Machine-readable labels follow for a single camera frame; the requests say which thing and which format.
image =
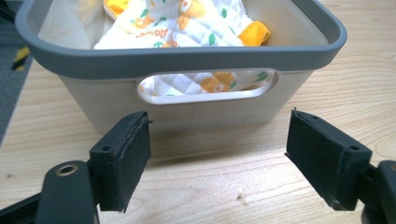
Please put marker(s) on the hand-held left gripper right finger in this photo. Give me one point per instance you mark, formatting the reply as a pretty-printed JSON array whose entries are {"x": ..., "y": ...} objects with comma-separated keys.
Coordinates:
[{"x": 323, "y": 158}]

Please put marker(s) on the white quilted floral cloth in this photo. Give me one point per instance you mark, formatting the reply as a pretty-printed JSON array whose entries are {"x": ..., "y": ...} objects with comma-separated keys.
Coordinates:
[{"x": 186, "y": 28}]

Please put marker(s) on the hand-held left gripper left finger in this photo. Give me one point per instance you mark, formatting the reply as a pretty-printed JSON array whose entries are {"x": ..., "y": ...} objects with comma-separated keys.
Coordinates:
[{"x": 124, "y": 161}]

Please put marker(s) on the yellow and black floor tape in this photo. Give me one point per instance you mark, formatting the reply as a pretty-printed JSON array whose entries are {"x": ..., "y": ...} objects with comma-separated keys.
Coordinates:
[{"x": 20, "y": 58}]

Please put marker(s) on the beige basket with grey rim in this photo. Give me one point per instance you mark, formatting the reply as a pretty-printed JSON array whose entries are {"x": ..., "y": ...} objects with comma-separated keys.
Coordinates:
[{"x": 102, "y": 102}]

